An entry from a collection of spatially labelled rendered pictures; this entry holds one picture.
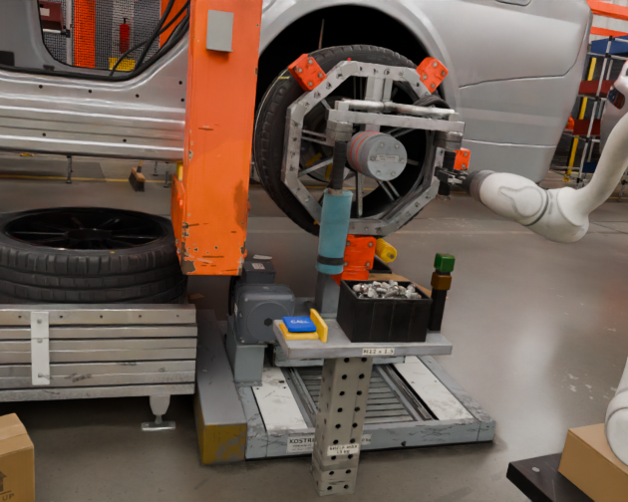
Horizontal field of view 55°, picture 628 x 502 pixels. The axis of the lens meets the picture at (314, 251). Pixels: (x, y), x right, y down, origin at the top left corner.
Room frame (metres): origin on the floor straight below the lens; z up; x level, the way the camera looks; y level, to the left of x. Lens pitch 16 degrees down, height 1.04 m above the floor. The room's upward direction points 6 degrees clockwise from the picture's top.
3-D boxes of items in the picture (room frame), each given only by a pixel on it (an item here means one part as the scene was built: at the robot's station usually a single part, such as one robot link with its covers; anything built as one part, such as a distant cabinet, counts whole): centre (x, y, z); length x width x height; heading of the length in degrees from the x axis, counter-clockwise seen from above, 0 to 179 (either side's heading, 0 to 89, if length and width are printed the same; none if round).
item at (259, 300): (1.93, 0.18, 0.26); 0.42 x 0.18 x 0.35; 17
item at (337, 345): (1.42, -0.15, 0.44); 0.43 x 0.17 x 0.03; 107
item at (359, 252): (1.99, -0.12, 0.48); 0.16 x 0.12 x 0.17; 17
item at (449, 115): (1.87, -0.27, 1.03); 0.19 x 0.18 x 0.11; 17
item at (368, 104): (1.81, -0.08, 1.03); 0.19 x 0.18 x 0.11; 17
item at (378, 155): (1.89, -0.16, 0.85); 0.21 x 0.14 x 0.14; 17
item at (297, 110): (1.96, -0.13, 0.85); 0.54 x 0.07 x 0.54; 107
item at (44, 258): (1.92, 0.75, 0.39); 0.66 x 0.66 x 0.24
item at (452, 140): (1.81, -0.36, 0.93); 0.09 x 0.05 x 0.05; 17
